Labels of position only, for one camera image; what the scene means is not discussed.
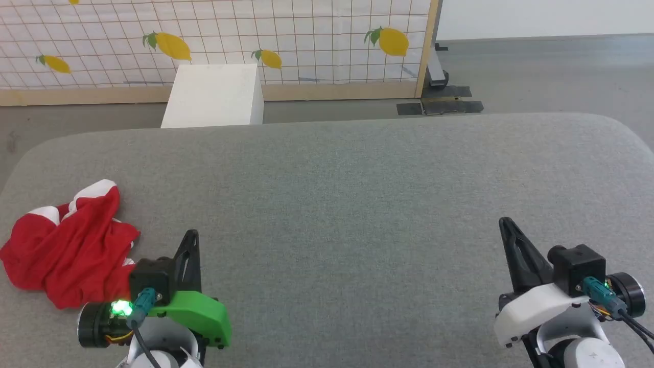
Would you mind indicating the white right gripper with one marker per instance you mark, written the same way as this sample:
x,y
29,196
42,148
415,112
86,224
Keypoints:
x,y
536,306

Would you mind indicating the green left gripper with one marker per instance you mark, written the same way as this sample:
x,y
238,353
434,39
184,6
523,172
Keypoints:
x,y
204,314

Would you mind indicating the red garment with white trim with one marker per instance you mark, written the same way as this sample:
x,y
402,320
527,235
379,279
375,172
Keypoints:
x,y
76,245

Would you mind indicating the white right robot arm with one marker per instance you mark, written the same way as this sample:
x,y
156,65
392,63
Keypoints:
x,y
587,355

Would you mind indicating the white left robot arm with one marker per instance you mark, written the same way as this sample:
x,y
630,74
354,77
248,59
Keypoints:
x,y
166,335

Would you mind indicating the white box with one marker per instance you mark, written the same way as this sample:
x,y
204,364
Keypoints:
x,y
214,97

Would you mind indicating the grey fabric sofa cushion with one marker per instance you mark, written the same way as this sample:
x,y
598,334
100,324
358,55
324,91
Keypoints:
x,y
357,214

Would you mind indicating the black floor plates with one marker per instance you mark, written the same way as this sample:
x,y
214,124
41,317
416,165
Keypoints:
x,y
444,106

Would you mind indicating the grey metal partition foot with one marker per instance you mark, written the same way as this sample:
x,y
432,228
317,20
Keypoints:
x,y
437,69

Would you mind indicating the lemon print grid partition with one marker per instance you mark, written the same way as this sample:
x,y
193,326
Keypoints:
x,y
306,36

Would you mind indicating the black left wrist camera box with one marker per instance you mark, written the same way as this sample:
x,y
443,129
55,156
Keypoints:
x,y
150,276

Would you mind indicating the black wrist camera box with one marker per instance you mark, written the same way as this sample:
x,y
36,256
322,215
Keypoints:
x,y
150,276
580,266

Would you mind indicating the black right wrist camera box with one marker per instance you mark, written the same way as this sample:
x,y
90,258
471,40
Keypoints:
x,y
580,266

